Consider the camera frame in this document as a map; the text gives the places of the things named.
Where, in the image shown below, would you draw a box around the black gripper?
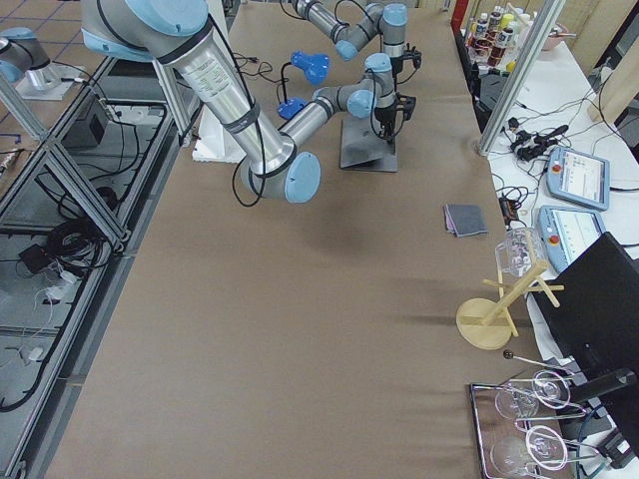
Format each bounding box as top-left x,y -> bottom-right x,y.
373,105 -> 395,131

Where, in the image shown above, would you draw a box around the grey laptop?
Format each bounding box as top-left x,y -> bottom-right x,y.
339,116 -> 398,173

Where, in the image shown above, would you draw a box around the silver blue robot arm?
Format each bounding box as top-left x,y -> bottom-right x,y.
81,1 -> 398,204
291,1 -> 408,61

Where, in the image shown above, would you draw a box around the blue desk lamp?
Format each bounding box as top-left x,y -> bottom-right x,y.
276,50 -> 332,120

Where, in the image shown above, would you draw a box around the dark grey folded cloth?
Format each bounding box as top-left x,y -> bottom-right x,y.
443,204 -> 488,238

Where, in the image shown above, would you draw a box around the bottles in copper basket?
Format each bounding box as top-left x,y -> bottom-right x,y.
464,2 -> 518,72

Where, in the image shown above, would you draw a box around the small black adapter box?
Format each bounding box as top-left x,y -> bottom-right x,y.
498,197 -> 519,226

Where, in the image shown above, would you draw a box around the clear glass mug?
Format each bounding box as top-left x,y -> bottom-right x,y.
495,228 -> 547,277

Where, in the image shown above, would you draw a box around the upper teach pendant tablet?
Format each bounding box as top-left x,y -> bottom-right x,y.
546,147 -> 611,212

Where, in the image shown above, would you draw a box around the teach pendant tablet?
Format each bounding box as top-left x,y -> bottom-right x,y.
536,206 -> 606,273
546,147 -> 611,212

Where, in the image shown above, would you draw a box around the lower teach pendant tablet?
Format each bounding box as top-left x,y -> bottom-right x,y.
536,206 -> 606,273

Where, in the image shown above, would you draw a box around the wooden cup stand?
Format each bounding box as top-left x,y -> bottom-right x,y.
456,259 -> 564,350

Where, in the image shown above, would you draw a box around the black monitor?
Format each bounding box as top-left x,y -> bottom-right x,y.
531,233 -> 638,379

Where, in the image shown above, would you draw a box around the upper wine glass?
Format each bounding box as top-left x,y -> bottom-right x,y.
494,370 -> 570,419

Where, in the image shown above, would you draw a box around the wine glass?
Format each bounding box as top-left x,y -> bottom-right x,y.
494,370 -> 570,419
489,425 -> 568,478

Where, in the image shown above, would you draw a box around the lower wine glass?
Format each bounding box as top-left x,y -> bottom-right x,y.
489,425 -> 568,478

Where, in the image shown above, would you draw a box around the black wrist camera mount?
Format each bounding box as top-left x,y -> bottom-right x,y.
395,93 -> 416,121

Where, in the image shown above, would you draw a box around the aluminium frame post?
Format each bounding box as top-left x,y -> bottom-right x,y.
477,0 -> 566,157

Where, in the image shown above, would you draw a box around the wire glass rack tray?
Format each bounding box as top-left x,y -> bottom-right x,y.
469,361 -> 611,478

